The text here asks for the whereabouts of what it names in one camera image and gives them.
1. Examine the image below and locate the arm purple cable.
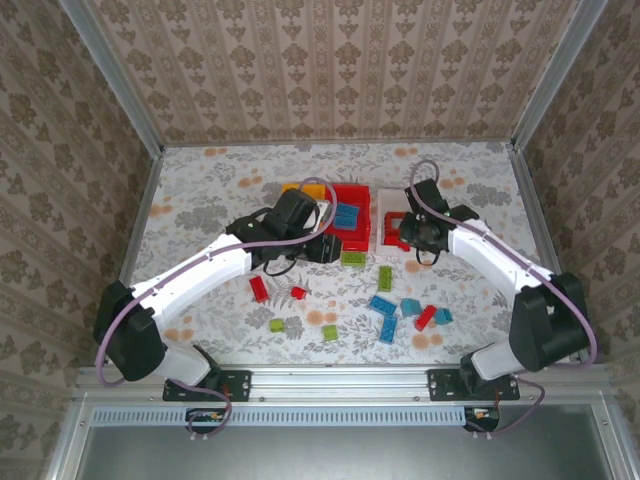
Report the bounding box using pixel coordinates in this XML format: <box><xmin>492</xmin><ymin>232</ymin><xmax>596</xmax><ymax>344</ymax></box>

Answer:
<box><xmin>409</xmin><ymin>159</ymin><xmax>599</xmax><ymax>439</ymax></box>
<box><xmin>93</xmin><ymin>177</ymin><xmax>337</xmax><ymax>441</ymax></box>

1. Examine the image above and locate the aluminium table edge rail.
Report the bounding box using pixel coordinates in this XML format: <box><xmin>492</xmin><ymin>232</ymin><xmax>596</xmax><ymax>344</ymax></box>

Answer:
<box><xmin>94</xmin><ymin>147</ymin><xmax>166</xmax><ymax>366</ymax></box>
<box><xmin>508</xmin><ymin>144</ymin><xmax>591</xmax><ymax>364</ymax></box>

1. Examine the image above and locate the red plastic bin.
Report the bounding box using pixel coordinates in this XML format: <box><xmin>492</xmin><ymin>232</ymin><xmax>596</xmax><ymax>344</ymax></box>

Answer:
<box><xmin>319</xmin><ymin>184</ymin><xmax>372</xmax><ymax>252</ymax></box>

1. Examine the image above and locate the red square lego frame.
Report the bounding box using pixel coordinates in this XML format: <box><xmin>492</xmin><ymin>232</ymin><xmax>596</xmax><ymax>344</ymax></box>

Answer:
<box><xmin>383</xmin><ymin>210</ymin><xmax>407</xmax><ymax>239</ymax></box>

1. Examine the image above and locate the black cable connector box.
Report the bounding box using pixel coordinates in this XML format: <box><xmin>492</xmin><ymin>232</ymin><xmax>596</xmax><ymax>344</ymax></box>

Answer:
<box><xmin>462</xmin><ymin>406</ymin><xmax>502</xmax><ymax>432</ymax></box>
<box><xmin>184</xmin><ymin>406</ymin><xmax>227</xmax><ymax>434</ymax></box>

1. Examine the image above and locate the grey metal sheet panel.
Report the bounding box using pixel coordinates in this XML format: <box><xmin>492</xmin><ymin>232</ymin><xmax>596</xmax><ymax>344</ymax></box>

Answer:
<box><xmin>74</xmin><ymin>424</ymin><xmax>616</xmax><ymax>480</ymax></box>

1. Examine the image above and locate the yellow plastic bin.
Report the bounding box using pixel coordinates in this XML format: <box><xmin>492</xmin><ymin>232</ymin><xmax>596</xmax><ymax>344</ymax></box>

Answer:
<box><xmin>280</xmin><ymin>182</ymin><xmax>326</xmax><ymax>202</ymax></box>

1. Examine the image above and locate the grey slotted cable duct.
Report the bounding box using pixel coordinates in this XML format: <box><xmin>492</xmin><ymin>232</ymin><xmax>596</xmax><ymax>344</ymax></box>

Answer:
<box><xmin>91</xmin><ymin>404</ymin><xmax>467</xmax><ymax>427</ymax></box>

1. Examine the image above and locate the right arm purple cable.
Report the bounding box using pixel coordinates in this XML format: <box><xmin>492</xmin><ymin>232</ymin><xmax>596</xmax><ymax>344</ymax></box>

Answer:
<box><xmin>409</xmin><ymin>159</ymin><xmax>599</xmax><ymax>439</ymax></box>

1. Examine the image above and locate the white plastic bin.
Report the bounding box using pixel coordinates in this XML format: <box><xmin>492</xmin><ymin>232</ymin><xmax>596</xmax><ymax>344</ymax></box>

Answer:
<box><xmin>375</xmin><ymin>187</ymin><xmax>424</xmax><ymax>256</ymax></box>

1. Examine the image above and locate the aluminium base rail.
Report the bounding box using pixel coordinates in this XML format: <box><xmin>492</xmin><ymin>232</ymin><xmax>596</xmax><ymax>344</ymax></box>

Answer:
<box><xmin>74</xmin><ymin>363</ymin><xmax>619</xmax><ymax>401</ymax></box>

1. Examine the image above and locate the floral table cover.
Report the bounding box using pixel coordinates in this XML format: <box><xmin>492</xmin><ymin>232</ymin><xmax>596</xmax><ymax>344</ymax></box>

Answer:
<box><xmin>107</xmin><ymin>142</ymin><xmax>571</xmax><ymax>366</ymax></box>

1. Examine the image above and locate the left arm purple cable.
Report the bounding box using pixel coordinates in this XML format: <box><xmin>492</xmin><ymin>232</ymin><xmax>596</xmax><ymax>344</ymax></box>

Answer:
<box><xmin>93</xmin><ymin>177</ymin><xmax>337</xmax><ymax>441</ymax></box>

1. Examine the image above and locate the aluminium frame post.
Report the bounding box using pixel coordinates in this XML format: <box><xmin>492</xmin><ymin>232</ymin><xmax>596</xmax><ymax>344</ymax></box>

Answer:
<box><xmin>58</xmin><ymin>0</ymin><xmax>165</xmax><ymax>154</ymax></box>
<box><xmin>512</xmin><ymin>0</ymin><xmax>609</xmax><ymax>151</ymax></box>

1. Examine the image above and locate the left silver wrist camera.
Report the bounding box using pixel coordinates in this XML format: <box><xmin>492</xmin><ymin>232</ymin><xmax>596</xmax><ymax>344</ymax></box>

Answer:
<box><xmin>313</xmin><ymin>199</ymin><xmax>334</xmax><ymax>234</ymax></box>

